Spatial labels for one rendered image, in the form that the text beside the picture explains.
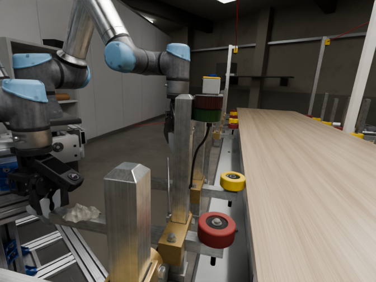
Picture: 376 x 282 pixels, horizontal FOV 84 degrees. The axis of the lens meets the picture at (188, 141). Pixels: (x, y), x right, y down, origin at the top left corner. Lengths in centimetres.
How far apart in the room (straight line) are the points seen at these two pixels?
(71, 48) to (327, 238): 99
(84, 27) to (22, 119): 50
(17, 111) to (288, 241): 61
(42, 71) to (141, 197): 76
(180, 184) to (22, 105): 37
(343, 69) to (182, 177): 620
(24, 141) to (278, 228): 58
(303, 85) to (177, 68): 611
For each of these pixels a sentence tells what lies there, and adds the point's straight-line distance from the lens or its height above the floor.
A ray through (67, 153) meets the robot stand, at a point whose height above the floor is 94.
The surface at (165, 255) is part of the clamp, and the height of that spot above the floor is 84.
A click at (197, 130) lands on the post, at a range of 69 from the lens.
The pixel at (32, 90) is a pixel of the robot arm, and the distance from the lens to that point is 56.
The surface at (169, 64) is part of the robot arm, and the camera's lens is 69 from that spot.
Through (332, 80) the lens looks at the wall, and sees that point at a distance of 653.
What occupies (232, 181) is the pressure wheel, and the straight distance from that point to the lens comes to 66.
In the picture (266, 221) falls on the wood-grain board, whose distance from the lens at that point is 53.
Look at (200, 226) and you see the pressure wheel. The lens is 46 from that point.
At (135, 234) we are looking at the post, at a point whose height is 104.
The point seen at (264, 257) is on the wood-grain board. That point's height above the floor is 90.
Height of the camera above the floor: 119
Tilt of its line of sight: 15 degrees down
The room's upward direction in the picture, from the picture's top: 3 degrees clockwise
